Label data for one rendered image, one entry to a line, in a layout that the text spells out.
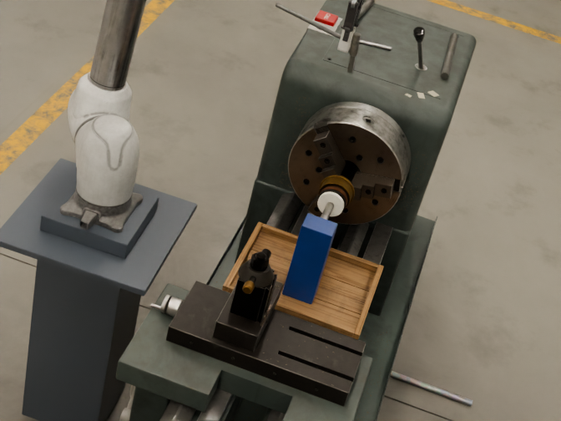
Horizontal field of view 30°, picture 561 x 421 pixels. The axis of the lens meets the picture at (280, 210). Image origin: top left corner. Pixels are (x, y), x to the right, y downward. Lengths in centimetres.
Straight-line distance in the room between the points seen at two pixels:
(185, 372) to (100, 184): 69
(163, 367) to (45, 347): 91
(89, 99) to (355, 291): 89
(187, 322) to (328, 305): 44
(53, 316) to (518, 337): 195
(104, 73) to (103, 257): 50
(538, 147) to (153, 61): 202
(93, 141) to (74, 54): 251
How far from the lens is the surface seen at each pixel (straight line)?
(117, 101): 293
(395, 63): 304
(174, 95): 508
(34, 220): 297
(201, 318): 242
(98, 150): 279
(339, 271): 279
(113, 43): 286
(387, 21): 328
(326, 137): 272
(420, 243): 359
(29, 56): 522
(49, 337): 318
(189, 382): 233
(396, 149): 276
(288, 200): 302
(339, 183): 269
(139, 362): 235
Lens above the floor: 260
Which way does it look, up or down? 36 degrees down
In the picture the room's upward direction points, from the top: 15 degrees clockwise
